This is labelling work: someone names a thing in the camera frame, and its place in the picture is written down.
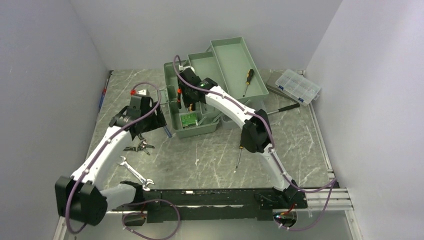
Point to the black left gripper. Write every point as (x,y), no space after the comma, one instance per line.
(158,121)

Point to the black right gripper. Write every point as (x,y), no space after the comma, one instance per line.
(187,100)

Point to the green toolbox latch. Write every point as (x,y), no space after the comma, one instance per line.
(164,96)

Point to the green label screwdriver bit box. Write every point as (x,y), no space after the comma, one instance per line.
(189,120)

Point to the green toolbox base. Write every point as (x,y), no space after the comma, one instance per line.
(205,125)

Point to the yellow black stubby screwdriver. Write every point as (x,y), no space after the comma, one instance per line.
(249,77)

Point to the long yellow black screwdriver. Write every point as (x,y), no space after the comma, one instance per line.
(239,156)

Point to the orange black needle-nose pliers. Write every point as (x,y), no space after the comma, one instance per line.
(179,95)

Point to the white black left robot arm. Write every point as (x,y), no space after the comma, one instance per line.
(78,196)

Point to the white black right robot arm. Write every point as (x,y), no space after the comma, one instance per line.
(256,135)

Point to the blue red small screwdriver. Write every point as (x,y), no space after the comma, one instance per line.
(168,132)

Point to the black yellow pliers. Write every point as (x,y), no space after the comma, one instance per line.
(143,146)

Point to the green middle toolbox tray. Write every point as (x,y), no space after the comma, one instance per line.
(206,65)

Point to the green toolbox tray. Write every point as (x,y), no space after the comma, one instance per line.
(206,65)
(235,60)

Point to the green top toolbox tray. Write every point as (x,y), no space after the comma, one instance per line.
(235,60)

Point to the large silver open-end wrench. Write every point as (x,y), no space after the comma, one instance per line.
(145,182)

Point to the grey flat case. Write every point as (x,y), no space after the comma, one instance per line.
(271,84)

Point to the clear compartment organizer box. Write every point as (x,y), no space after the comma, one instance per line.
(297,87)

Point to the red blue tool at wall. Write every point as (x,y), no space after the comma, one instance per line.
(103,93)

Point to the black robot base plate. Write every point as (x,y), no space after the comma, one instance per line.
(161,205)

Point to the aluminium frame rail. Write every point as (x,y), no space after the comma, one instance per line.
(332,199)

